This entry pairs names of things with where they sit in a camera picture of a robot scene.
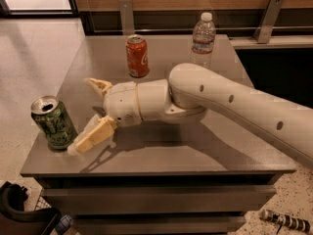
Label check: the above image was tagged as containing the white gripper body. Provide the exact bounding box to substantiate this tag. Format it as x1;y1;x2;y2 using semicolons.
103;81;142;127

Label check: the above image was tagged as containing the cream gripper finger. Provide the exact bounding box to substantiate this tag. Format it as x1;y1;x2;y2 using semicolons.
67;115;117;156
84;77;112;97

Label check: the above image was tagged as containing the green soda can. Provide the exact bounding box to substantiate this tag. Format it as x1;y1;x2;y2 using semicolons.
30;96;77;150

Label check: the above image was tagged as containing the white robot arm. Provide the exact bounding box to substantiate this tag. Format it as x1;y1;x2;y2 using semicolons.
67;63;313;167

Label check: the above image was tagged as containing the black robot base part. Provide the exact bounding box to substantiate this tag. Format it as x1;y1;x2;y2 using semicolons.
0;181;62;235

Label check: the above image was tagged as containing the red cola can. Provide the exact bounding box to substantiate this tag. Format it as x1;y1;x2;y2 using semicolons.
126;34;150;78

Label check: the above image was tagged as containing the small blue cap object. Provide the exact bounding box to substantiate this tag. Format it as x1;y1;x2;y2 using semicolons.
55;215;72;235

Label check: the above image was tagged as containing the clear plastic water bottle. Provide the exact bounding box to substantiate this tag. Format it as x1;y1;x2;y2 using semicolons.
191;12;216;68

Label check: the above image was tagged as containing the black white striped cylinder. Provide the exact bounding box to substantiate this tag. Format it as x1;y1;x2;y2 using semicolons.
259;210;313;235

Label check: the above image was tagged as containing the left metal wall bracket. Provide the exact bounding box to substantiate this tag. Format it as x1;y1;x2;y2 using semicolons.
118;0;135;35

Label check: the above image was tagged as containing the metal wall bracket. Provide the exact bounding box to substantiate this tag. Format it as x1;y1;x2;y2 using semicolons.
253;0;285;44
118;0;135;35

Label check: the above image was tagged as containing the right metal wall bracket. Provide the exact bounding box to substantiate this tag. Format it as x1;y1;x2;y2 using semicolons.
253;0;285;44

